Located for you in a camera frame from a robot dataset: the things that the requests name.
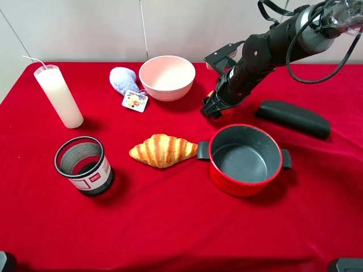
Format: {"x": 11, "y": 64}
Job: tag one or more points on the pink ribbed bowl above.
{"x": 167, "y": 78}

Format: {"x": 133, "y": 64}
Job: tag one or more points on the red pot with black handles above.
{"x": 243, "y": 159}

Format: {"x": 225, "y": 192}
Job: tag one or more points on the black glasses case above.
{"x": 294, "y": 117}

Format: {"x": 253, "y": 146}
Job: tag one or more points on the black mesh pen holder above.
{"x": 83, "y": 162}

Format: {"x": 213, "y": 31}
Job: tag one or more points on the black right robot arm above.
{"x": 294, "y": 35}

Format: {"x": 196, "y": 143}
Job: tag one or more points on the red velvet tablecloth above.
{"x": 176, "y": 219}

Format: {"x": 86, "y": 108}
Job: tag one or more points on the croissant bread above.
{"x": 162, "y": 151}

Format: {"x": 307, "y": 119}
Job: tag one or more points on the colourful paper tag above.
{"x": 135, "y": 101}

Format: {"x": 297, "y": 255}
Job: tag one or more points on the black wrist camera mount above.
{"x": 222, "y": 59}

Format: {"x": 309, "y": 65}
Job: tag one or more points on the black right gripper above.
{"x": 232, "y": 88}

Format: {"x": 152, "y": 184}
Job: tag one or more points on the blue fluffy plush toy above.
{"x": 123, "y": 79}

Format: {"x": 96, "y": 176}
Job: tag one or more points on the red yellow apple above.
{"x": 224, "y": 116}

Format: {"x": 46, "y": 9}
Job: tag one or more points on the tall white candle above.
{"x": 51, "y": 80}

